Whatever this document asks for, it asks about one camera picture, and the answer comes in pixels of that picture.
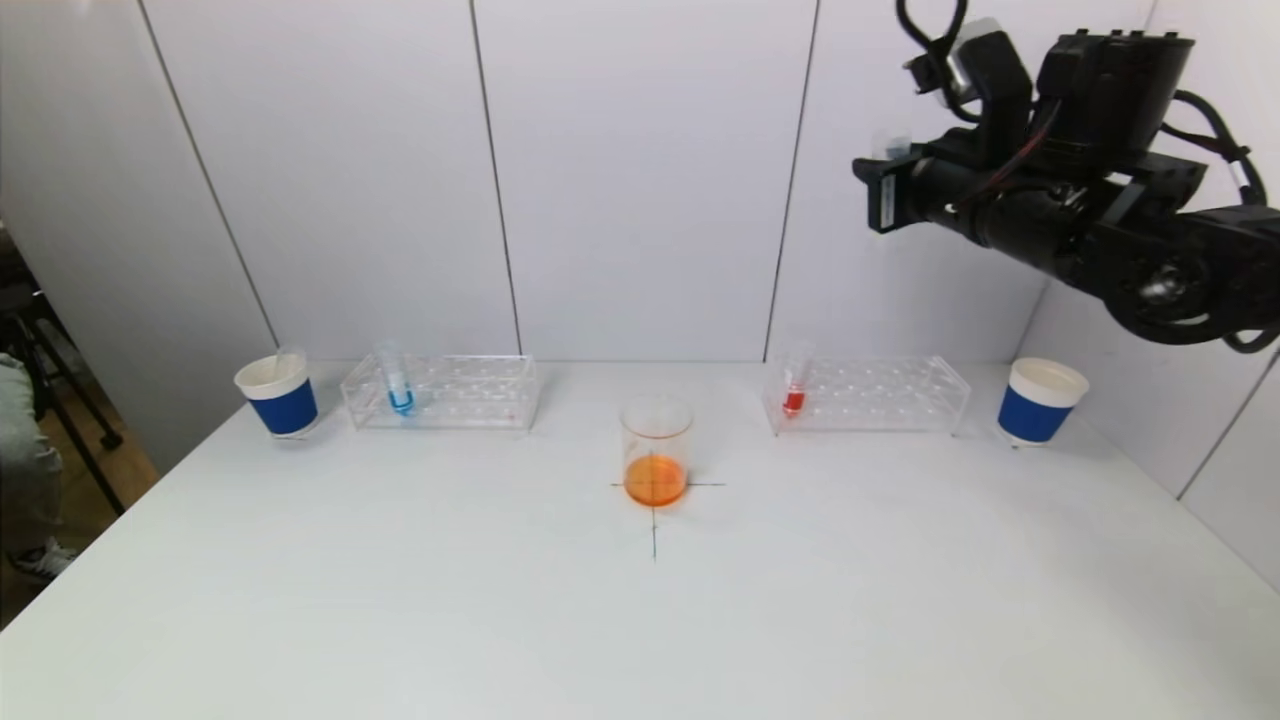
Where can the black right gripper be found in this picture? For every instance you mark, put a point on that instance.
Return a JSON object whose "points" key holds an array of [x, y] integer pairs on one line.
{"points": [[884, 194]]}

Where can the test tube with yellow liquid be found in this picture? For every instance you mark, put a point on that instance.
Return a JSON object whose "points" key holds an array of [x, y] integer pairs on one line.
{"points": [[890, 145]]}

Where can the clear graduated plastic test tube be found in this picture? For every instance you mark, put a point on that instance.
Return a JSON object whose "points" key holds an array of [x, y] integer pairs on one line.
{"points": [[290, 362]]}

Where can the silver and black right robot arm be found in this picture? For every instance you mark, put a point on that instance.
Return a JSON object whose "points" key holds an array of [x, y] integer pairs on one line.
{"points": [[1150, 230]]}

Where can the clear acrylic test tube rack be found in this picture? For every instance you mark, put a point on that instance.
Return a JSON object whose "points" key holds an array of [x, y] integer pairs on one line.
{"points": [[870, 396], [460, 396]]}

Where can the test tube with red liquid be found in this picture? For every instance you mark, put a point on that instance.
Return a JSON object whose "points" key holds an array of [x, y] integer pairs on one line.
{"points": [[793, 402]]}

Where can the clear glass beaker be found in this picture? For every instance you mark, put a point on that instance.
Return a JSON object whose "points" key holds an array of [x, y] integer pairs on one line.
{"points": [[655, 482]]}

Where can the test tube with blue liquid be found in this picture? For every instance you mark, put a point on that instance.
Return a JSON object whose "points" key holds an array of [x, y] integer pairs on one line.
{"points": [[400, 402]]}

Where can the white paper cup blue band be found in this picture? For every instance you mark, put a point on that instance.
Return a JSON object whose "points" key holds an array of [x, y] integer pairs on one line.
{"points": [[285, 410], [1030, 416]]}

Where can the black metal stand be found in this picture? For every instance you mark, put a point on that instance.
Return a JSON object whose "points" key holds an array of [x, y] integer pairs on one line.
{"points": [[18, 305]]}

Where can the black and white shoe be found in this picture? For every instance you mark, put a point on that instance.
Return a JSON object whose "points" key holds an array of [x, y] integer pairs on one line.
{"points": [[45, 562]]}

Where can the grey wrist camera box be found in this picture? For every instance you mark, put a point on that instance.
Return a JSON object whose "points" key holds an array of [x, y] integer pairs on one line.
{"points": [[985, 65]]}

